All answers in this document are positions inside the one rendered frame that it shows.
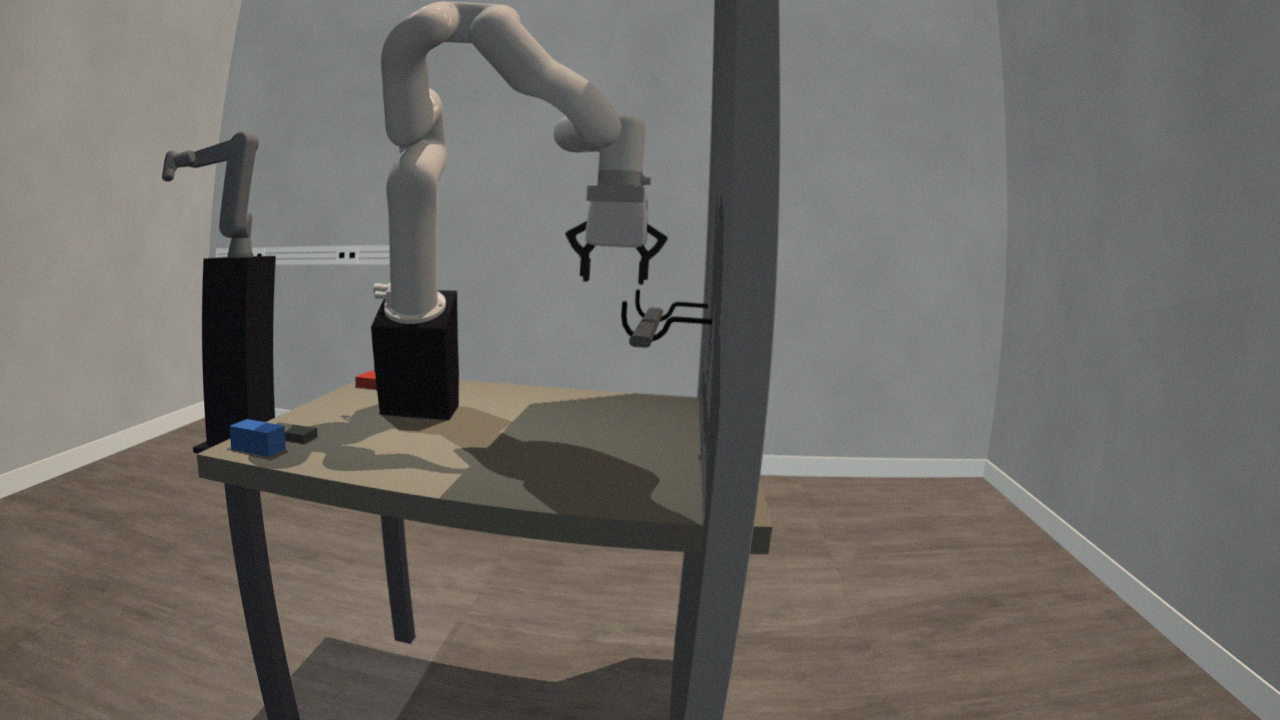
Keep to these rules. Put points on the blue rectangular block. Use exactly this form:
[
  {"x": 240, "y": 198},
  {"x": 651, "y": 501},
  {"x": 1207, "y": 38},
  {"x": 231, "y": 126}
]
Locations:
[{"x": 256, "y": 437}]

